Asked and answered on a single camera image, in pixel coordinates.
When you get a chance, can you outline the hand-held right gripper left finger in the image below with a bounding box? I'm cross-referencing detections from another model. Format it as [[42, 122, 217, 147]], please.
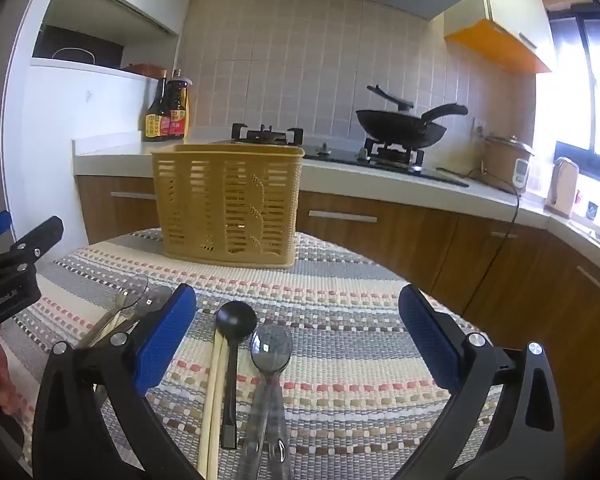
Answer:
[[31, 283, 203, 480]]

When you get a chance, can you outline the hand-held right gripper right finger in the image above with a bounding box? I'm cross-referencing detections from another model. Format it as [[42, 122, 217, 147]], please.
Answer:
[[397, 283, 567, 480]]

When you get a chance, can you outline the black plastic spoon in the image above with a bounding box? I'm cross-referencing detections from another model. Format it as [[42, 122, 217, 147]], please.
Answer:
[[216, 301, 258, 451]]

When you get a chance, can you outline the yellow plastic slotted basket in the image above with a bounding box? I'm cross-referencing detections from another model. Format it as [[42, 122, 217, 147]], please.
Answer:
[[151, 143, 306, 268]]

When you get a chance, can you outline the person's left forearm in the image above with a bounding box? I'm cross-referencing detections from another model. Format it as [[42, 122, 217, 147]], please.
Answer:
[[0, 332, 27, 417]]

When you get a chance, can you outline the clear plastic spoon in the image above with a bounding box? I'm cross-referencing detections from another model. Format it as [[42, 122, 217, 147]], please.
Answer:
[[75, 274, 150, 351]]

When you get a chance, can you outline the striped woven table mat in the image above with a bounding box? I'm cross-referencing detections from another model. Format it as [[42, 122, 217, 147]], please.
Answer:
[[0, 228, 506, 480]]

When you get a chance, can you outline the sauce bottle with yellow label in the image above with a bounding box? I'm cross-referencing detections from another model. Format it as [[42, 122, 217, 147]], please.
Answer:
[[144, 76, 168, 142]]

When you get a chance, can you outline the black burner grate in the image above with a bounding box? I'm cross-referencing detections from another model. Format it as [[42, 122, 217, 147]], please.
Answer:
[[362, 141, 426, 168], [231, 123, 304, 146]]

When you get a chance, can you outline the sauce bottle with red label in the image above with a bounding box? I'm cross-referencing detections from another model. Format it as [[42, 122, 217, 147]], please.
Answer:
[[166, 69, 190, 140]]

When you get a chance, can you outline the rice cooker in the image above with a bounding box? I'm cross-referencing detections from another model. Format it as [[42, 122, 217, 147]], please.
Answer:
[[482, 134, 535, 188]]

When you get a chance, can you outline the cream electric kettle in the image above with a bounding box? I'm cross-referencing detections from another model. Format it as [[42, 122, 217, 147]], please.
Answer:
[[546, 156, 580, 219]]

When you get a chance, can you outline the black gas cooktop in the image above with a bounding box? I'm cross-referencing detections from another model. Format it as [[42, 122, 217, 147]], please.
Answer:
[[215, 122, 471, 188]]

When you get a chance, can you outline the brown box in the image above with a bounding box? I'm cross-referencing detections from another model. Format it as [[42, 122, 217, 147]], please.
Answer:
[[121, 62, 163, 79]]

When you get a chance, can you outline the black wok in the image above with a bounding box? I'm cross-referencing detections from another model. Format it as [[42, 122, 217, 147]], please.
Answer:
[[356, 103, 468, 150]]

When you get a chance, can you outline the black spatula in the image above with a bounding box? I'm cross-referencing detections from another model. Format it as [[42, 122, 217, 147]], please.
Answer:
[[366, 84, 415, 112]]

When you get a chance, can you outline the dark framed window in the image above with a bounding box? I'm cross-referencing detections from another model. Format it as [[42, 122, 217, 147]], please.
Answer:
[[545, 2, 600, 171]]

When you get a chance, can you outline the black power cable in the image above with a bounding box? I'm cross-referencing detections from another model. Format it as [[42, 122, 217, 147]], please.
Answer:
[[437, 167, 522, 317]]

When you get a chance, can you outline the black bag with white handle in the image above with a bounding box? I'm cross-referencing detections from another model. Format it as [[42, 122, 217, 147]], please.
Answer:
[[32, 25, 126, 69]]

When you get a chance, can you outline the white open wall shelf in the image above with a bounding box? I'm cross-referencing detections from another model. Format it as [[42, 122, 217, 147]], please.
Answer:
[[27, 0, 181, 81]]

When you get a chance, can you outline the orange wall cabinet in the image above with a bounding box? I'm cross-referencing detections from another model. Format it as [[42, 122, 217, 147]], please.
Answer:
[[444, 0, 556, 75]]

